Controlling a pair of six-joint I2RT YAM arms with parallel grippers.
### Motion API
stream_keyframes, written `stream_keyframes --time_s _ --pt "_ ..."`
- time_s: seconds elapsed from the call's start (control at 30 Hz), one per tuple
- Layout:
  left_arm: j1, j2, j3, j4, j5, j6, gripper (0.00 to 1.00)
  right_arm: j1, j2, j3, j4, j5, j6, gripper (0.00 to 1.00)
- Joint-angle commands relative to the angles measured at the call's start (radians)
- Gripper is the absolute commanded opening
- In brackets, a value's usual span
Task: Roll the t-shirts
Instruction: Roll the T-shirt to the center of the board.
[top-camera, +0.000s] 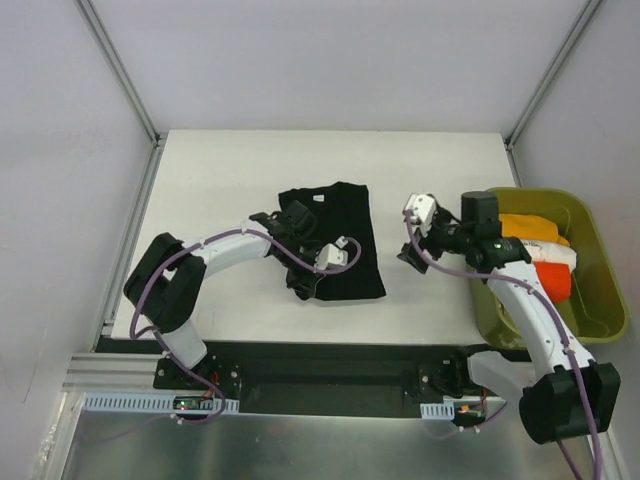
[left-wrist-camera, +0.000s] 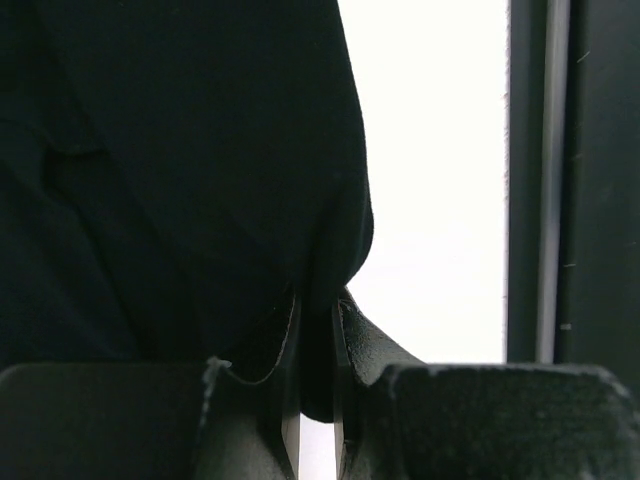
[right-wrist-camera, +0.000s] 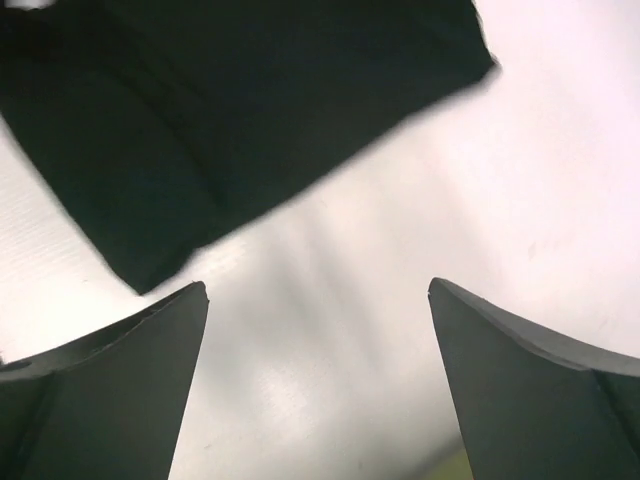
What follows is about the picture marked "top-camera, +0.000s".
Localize black t shirt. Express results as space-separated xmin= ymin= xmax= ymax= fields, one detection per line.
xmin=277 ymin=182 xmax=388 ymax=304

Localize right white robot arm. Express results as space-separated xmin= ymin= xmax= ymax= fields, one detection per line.
xmin=397 ymin=191 xmax=621 ymax=444

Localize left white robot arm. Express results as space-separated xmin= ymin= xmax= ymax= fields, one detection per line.
xmin=123 ymin=202 xmax=331 ymax=389

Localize yellow rolled t shirt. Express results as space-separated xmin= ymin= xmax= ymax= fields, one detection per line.
xmin=499 ymin=213 xmax=570 ymax=247

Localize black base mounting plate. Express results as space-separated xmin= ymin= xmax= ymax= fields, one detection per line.
xmin=153 ymin=341 xmax=488 ymax=418

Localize white rolled t shirt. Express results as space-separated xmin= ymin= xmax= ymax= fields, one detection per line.
xmin=521 ymin=239 xmax=577 ymax=272

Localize orange rolled t shirt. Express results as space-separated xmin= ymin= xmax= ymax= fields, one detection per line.
xmin=534 ymin=262 xmax=571 ymax=303

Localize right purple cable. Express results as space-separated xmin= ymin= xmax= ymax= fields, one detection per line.
xmin=403 ymin=209 xmax=604 ymax=480

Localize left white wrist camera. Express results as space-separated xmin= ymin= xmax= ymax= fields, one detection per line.
xmin=314 ymin=236 xmax=348 ymax=271

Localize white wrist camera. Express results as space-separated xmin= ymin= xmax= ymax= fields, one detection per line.
xmin=314 ymin=236 xmax=348 ymax=271
xmin=403 ymin=193 xmax=437 ymax=237

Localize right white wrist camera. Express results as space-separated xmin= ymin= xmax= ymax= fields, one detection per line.
xmin=403 ymin=193 xmax=437 ymax=237

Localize right white cable duct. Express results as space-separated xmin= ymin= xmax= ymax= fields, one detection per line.
xmin=420 ymin=400 xmax=456 ymax=421

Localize white cable duct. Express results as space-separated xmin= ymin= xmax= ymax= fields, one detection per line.
xmin=420 ymin=400 xmax=456 ymax=421
xmin=83 ymin=393 xmax=222 ymax=415

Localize aluminium frame rail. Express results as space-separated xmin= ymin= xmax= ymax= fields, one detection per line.
xmin=62 ymin=352 xmax=601 ymax=401

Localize left white cable duct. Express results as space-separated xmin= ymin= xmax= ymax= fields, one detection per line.
xmin=83 ymin=393 xmax=222 ymax=415

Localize right aluminium corner post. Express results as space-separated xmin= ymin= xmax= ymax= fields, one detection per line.
xmin=508 ymin=0 xmax=604 ymax=144

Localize aluminium corner post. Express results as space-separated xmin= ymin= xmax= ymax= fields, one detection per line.
xmin=74 ymin=0 xmax=161 ymax=144
xmin=508 ymin=0 xmax=604 ymax=144

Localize left aluminium corner post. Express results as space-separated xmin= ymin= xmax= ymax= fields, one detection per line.
xmin=74 ymin=0 xmax=161 ymax=144

